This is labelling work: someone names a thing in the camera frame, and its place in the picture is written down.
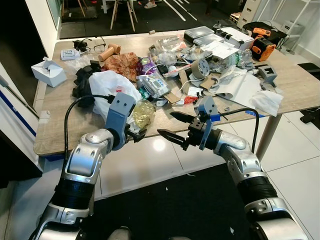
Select small orange handheld tool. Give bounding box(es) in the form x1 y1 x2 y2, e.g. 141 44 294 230
252 27 272 38

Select light wooden table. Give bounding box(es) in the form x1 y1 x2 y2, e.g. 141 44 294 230
34 31 320 187

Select clear plastic storage box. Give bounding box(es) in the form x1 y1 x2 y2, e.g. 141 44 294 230
183 25 216 46

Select white rectangular box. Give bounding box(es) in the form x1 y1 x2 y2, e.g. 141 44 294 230
214 26 255 51

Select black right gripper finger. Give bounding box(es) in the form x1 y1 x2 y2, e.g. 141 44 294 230
157 129 190 151
170 111 197 127

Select black chair seat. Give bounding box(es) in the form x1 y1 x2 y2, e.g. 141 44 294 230
299 107 320 126

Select black fabric bag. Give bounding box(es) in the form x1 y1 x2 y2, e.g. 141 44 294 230
243 21 289 51

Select wooden stool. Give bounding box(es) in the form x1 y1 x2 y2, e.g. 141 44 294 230
109 0 139 32

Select orange black power tool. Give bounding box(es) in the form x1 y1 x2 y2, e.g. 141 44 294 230
251 36 277 62

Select white crumpled tissue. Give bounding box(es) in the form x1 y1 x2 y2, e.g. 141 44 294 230
248 88 285 117

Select white blue printed pack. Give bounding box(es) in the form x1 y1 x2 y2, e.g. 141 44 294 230
138 73 171 99

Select white shelf rack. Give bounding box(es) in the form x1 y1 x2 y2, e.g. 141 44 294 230
237 0 320 40

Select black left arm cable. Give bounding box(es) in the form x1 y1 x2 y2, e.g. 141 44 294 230
63 93 114 161

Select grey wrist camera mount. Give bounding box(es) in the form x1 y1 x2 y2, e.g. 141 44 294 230
195 96 221 151
104 92 137 147

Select white paper sheet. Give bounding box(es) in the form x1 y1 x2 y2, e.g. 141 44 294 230
212 67 264 109

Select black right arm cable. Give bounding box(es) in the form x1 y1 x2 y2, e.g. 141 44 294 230
219 107 261 154

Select black plastic bag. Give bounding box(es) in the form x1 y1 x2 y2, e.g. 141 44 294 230
72 61 109 109

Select grey left robot leg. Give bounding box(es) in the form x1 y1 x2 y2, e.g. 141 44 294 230
107 227 132 240

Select brown crumpled paper bag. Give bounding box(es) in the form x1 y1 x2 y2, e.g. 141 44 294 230
103 52 141 82

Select small white flat device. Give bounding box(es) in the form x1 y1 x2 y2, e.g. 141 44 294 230
60 48 81 61

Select white cardboard box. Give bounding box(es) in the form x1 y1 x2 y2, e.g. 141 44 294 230
31 57 68 89

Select yellow crumpled plastic wrapper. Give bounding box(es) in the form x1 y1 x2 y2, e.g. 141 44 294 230
131 99 157 130

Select white plastic bag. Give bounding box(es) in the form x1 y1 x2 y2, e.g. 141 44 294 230
89 70 144 124

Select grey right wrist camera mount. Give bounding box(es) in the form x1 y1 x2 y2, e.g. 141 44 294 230
195 96 221 151

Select black eyeglasses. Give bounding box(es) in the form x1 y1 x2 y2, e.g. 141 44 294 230
73 37 107 54

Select grey tape roll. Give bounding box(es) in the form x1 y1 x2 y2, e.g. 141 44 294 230
192 58 214 80

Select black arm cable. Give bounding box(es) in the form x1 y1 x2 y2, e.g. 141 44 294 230
63 93 114 161
219 107 261 154

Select purple snack packet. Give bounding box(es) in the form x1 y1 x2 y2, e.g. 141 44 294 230
138 56 159 76

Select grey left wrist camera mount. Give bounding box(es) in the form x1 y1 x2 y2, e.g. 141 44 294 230
104 92 137 147

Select clear crumpled plastic bottle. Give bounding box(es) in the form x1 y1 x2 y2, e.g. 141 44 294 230
212 47 254 76

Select grey plastic bracket part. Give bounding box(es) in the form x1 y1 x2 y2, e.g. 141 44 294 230
255 63 279 85

